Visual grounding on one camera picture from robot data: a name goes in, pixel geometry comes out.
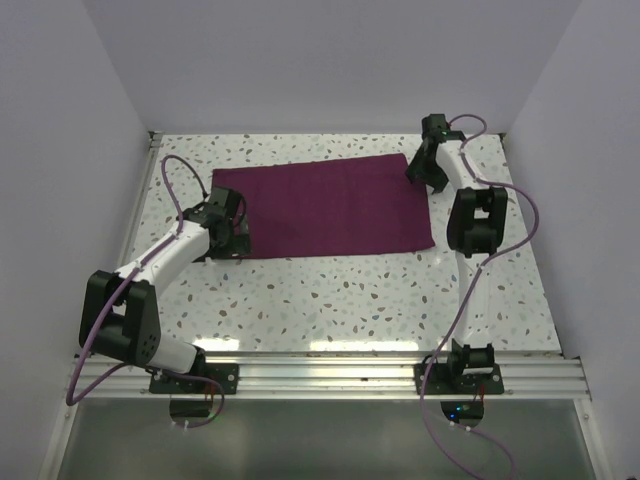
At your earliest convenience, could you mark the aluminium frame rail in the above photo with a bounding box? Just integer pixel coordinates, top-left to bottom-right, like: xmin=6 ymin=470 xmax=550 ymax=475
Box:
xmin=62 ymin=353 xmax=594 ymax=401

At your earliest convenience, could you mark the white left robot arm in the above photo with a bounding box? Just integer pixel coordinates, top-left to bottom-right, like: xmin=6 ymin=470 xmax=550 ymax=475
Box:
xmin=79 ymin=187 xmax=251 ymax=393

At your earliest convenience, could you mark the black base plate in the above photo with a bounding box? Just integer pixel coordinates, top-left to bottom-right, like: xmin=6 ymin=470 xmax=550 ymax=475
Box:
xmin=413 ymin=345 xmax=505 ymax=395
xmin=149 ymin=358 xmax=240 ymax=395

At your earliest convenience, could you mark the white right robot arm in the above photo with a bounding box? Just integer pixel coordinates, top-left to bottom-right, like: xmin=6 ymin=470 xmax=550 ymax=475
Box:
xmin=405 ymin=113 xmax=508 ymax=352

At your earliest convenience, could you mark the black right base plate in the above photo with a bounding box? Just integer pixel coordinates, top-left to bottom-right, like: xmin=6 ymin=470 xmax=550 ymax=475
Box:
xmin=413 ymin=345 xmax=505 ymax=395

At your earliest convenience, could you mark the purple cloth wrap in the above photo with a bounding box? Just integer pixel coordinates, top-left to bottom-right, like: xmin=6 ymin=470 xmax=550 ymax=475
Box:
xmin=213 ymin=153 xmax=435 ymax=259

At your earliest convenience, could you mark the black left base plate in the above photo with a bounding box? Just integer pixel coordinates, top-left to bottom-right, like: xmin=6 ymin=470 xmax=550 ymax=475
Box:
xmin=149 ymin=358 xmax=240 ymax=395

